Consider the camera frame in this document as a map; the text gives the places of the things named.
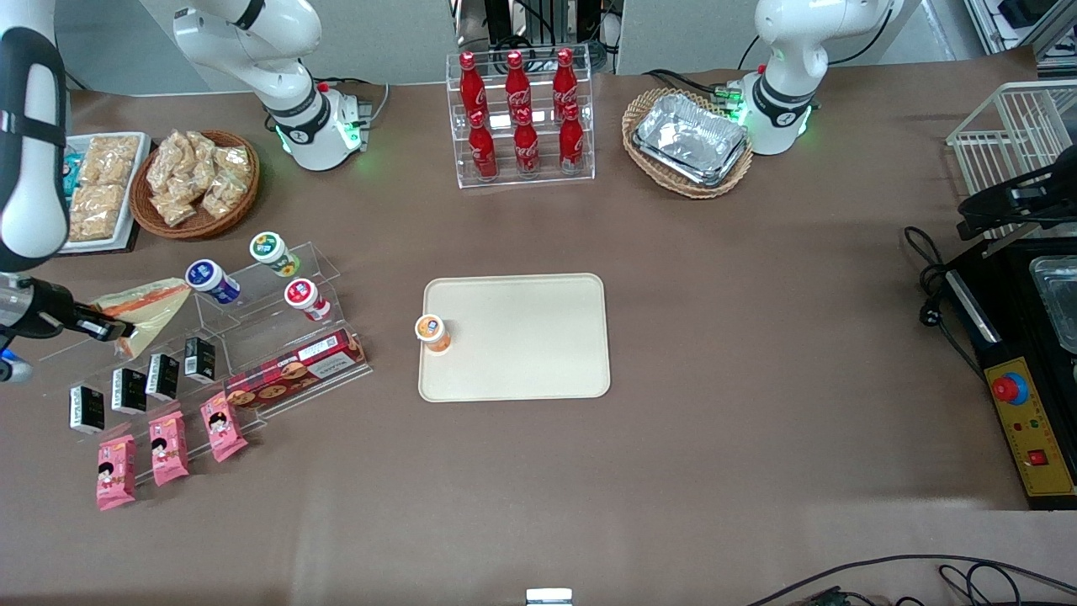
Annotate black arm base cable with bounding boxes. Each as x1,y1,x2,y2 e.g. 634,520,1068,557
643,67,745,108

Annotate orange lid snack cup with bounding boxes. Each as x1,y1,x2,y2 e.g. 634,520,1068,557
415,314,453,355

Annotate red lid snack cup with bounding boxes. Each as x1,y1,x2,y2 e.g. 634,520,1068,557
284,279,332,323

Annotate clear acrylic snack stand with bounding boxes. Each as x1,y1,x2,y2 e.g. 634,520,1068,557
38,242,374,486

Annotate yellow control panel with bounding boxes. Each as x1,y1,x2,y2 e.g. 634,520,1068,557
983,357,1077,499

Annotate clear acrylic bottle stand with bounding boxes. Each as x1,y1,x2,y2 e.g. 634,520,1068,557
446,52,597,189

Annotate grey arm base cable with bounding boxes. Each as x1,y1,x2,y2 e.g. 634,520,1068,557
320,77,393,129

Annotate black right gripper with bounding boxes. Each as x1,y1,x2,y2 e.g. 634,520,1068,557
10,278,135,343

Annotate small black carton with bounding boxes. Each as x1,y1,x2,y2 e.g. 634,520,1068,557
184,336,217,385
69,385,107,435
146,353,181,402
112,368,149,416

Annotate triangle sandwich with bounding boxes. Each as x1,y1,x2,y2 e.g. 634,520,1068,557
91,279,193,359

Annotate white wire rack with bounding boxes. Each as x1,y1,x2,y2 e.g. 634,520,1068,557
946,80,1077,238

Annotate light wicker foil basket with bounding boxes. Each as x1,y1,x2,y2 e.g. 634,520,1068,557
622,88,755,200

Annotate red cola bottle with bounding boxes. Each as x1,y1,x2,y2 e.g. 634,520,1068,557
560,103,586,172
459,51,487,119
469,109,499,180
505,50,533,115
514,108,541,176
553,48,580,110

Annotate stacked aluminium foil trays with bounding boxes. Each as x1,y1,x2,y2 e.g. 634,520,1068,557
632,93,751,188

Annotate dark board under tray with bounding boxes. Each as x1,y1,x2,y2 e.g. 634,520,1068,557
59,221,141,255

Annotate red plaid cookie box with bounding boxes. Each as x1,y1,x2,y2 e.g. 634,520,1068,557
224,328,369,412

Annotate cream plastic tray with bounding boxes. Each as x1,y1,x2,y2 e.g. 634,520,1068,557
418,273,612,403

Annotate brown wicker cracker basket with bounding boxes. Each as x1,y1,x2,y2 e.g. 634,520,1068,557
130,129,261,242

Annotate looped black floor cable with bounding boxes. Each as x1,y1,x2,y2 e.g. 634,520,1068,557
937,562,1015,606

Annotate black machine handle arm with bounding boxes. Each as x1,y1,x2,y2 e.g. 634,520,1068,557
957,147,1077,242

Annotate steel machine tray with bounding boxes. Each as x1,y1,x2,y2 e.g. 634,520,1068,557
1028,256,1077,355

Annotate black equipment rack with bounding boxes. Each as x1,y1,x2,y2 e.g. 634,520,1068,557
453,0,625,75

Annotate aluminium frame shelf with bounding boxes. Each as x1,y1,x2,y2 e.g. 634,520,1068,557
966,0,1077,61

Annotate green lid snack cup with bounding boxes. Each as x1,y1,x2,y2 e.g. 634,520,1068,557
250,231,301,279

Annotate long black floor cable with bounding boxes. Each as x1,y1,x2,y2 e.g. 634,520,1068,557
747,553,1077,606

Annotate black sealing machine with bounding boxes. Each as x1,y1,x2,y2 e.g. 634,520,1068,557
944,236,1077,512

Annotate pink snack packet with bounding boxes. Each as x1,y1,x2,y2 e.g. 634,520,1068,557
95,434,138,513
200,392,250,464
149,412,192,487

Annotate white cracker tray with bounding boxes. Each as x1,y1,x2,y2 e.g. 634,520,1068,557
57,133,153,253

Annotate blue lid snack cup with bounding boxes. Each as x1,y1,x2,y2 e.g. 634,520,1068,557
185,259,243,306

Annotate black power cable with plug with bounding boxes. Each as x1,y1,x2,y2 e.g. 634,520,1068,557
904,225,987,381

